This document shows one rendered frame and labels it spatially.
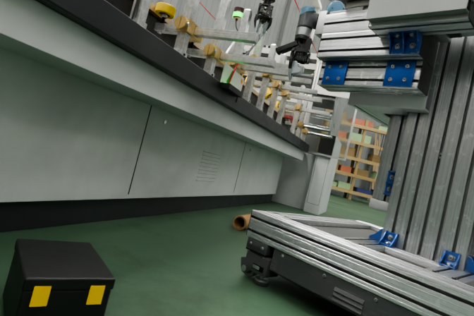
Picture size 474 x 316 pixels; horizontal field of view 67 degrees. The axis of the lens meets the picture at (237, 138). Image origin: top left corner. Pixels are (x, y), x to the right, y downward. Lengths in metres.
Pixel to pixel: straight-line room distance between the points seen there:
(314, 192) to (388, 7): 2.98
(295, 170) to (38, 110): 3.26
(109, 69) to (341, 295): 0.90
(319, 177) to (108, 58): 3.13
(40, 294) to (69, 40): 0.59
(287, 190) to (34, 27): 3.51
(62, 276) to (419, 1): 1.06
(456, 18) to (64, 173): 1.26
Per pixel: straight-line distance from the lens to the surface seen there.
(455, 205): 1.29
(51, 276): 0.72
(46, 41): 0.98
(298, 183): 4.12
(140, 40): 1.15
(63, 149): 1.33
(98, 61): 1.09
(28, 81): 1.21
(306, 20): 1.84
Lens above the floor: 0.39
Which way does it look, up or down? 3 degrees up
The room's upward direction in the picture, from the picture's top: 14 degrees clockwise
